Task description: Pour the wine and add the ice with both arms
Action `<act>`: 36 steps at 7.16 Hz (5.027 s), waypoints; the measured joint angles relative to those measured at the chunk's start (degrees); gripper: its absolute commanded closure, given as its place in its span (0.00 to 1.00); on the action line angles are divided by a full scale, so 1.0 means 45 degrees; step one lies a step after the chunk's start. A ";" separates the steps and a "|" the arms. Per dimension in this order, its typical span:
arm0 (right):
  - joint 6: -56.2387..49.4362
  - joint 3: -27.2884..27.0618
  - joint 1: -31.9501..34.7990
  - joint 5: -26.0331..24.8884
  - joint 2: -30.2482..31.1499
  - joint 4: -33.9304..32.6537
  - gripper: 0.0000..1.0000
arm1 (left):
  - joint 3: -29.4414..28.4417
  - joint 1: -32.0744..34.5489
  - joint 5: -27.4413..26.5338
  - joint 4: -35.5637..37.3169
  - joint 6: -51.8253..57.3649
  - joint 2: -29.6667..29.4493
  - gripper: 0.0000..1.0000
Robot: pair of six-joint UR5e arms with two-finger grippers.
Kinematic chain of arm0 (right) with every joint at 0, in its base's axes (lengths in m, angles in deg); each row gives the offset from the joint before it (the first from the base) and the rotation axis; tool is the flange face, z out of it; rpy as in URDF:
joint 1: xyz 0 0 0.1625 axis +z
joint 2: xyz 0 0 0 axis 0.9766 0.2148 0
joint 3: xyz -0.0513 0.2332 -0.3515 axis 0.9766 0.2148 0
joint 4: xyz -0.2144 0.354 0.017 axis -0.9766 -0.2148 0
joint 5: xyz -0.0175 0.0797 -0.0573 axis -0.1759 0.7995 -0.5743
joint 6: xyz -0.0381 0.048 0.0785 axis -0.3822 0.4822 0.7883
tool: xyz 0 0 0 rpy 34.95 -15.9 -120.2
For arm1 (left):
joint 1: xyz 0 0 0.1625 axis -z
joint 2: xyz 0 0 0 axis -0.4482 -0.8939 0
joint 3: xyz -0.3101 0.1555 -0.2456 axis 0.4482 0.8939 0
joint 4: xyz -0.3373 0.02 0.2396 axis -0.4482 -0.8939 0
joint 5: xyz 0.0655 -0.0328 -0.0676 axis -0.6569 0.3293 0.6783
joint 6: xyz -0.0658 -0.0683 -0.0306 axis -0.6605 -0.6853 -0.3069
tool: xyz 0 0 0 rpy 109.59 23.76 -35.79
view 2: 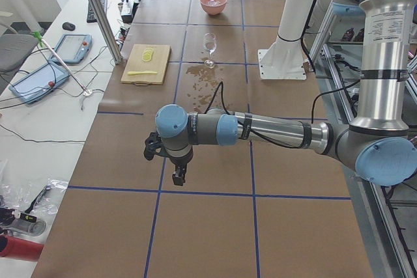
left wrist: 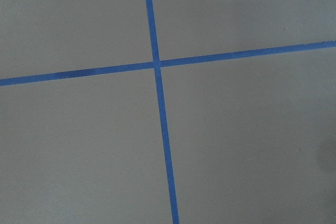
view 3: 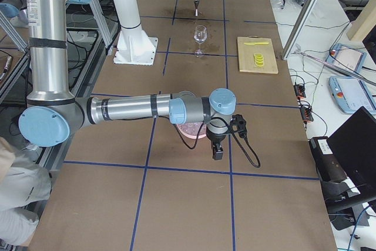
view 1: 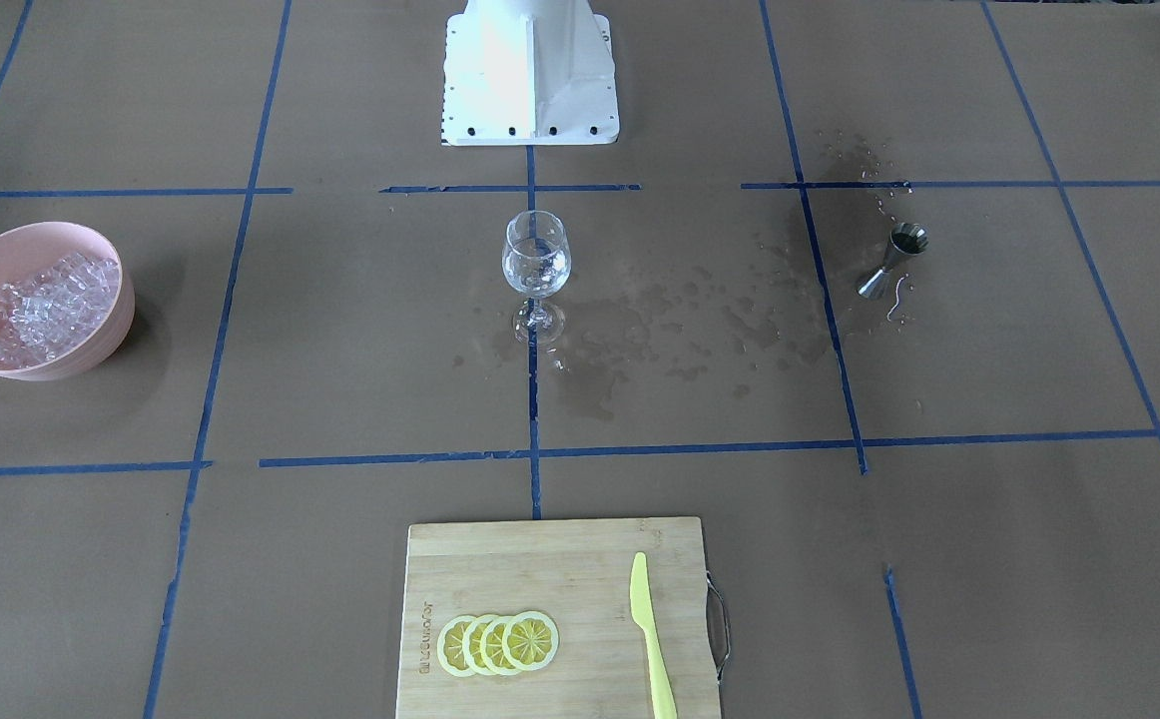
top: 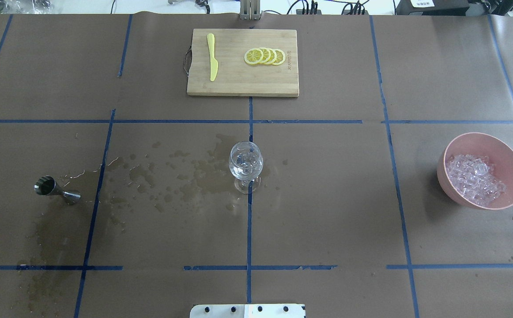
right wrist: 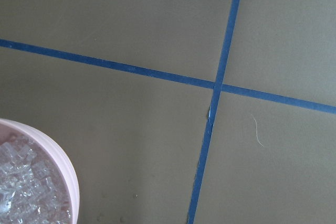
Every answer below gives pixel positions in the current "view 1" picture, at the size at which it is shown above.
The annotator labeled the yellow plastic knife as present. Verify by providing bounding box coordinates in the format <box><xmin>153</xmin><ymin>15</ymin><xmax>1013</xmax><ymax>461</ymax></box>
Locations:
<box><xmin>628</xmin><ymin>551</ymin><xmax>679</xmax><ymax>718</ymax></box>

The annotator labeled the lemon slice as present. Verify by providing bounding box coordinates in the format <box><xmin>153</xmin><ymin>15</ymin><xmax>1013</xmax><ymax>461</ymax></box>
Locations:
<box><xmin>499</xmin><ymin>610</ymin><xmax>560</xmax><ymax>671</ymax></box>
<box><xmin>438</xmin><ymin>615</ymin><xmax>478</xmax><ymax>678</ymax></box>
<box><xmin>479</xmin><ymin>617</ymin><xmax>520</xmax><ymax>675</ymax></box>
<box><xmin>461</xmin><ymin>613</ymin><xmax>501</xmax><ymax>675</ymax></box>

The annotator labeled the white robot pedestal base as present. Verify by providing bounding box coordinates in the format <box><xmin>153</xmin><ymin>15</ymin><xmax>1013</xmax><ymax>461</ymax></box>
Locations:
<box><xmin>440</xmin><ymin>1</ymin><xmax>621</xmax><ymax>147</ymax></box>

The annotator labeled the steel double jigger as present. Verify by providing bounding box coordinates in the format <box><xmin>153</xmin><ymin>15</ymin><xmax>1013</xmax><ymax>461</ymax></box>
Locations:
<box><xmin>856</xmin><ymin>223</ymin><xmax>928</xmax><ymax>300</ymax></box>

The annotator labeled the clear ice cube pile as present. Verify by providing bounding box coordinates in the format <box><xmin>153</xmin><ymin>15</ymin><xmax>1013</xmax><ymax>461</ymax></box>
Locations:
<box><xmin>0</xmin><ymin>252</ymin><xmax>121</xmax><ymax>369</ymax></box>

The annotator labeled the pink plastic bowl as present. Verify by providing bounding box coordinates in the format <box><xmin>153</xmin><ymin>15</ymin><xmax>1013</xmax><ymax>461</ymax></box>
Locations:
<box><xmin>0</xmin><ymin>221</ymin><xmax>136</xmax><ymax>382</ymax></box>

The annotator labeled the clear wine glass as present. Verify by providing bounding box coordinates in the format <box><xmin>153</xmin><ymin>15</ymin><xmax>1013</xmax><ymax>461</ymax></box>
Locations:
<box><xmin>501</xmin><ymin>210</ymin><xmax>572</xmax><ymax>347</ymax></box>

